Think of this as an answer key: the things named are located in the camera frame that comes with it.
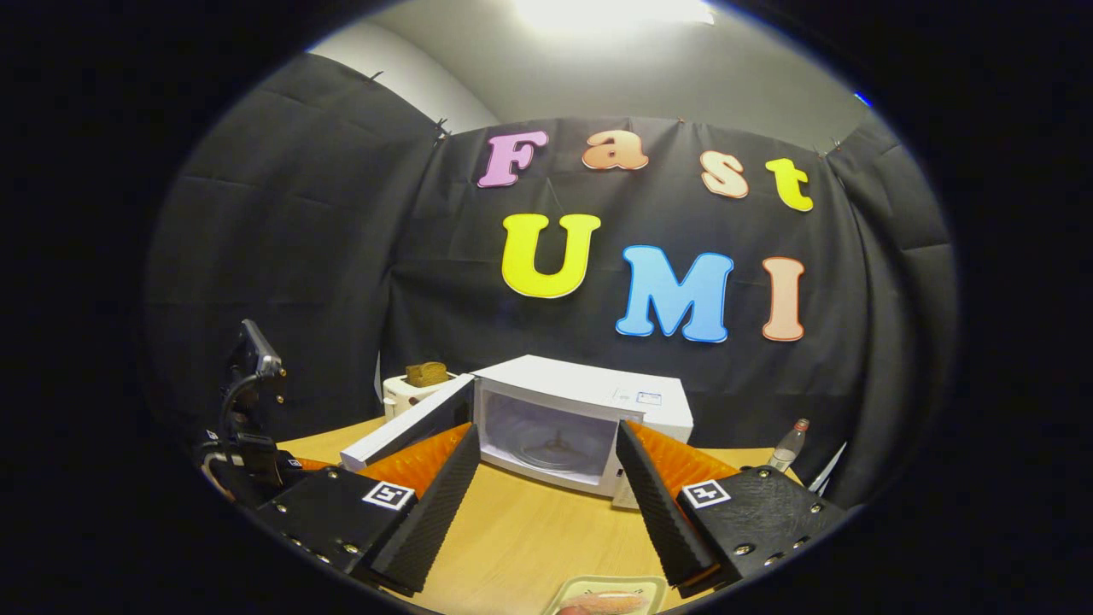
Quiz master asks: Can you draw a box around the white toaster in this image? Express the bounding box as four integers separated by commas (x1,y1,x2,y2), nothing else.
382,373,453,421

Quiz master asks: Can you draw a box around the clear plastic bottle red label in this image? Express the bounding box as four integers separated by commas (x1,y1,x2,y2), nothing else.
766,418,810,473

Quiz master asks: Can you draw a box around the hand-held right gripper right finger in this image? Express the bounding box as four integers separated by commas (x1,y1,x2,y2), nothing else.
615,419,848,599

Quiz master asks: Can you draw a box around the beige bread roll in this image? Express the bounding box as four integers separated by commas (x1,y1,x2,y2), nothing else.
559,593,643,615

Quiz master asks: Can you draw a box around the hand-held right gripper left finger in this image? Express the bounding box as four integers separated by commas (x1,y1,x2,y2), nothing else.
254,423,482,597

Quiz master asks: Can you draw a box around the pale green plate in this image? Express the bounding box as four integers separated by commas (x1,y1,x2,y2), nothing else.
541,575,669,615

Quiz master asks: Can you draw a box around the large ceiling light panel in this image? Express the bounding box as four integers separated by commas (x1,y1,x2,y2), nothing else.
512,0,718,31

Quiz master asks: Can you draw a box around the white microwave oven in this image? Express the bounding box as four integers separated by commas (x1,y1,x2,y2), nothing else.
340,354,694,511

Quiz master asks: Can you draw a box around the black backdrop cloth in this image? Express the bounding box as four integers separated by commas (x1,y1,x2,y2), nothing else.
141,53,959,513

